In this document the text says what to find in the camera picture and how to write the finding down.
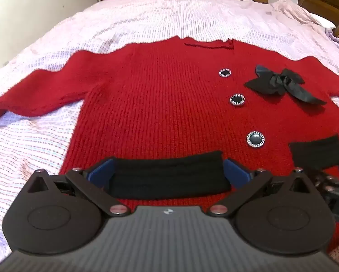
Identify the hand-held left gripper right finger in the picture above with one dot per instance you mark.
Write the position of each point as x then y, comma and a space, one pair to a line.
237, 172

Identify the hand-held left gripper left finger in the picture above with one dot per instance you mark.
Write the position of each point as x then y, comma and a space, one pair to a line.
102, 172

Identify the red knit sweater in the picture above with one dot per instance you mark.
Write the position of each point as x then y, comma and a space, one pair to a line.
163, 96

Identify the white pillow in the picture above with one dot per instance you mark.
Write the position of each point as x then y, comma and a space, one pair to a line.
322, 20

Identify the pink checked bedspread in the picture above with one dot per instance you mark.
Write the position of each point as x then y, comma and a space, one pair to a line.
146, 17

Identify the wooden headboard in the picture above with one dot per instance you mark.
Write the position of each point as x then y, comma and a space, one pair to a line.
328, 0

